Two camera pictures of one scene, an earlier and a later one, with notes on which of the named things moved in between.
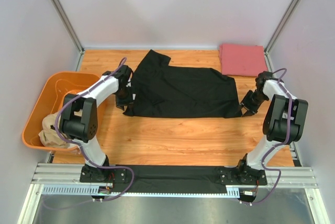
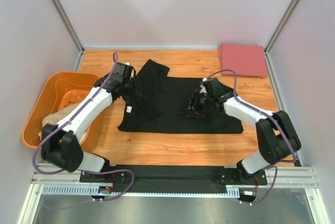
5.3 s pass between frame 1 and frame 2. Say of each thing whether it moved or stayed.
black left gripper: moved
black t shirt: moved
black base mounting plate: stayed
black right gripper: moved
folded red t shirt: stayed
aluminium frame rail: stayed
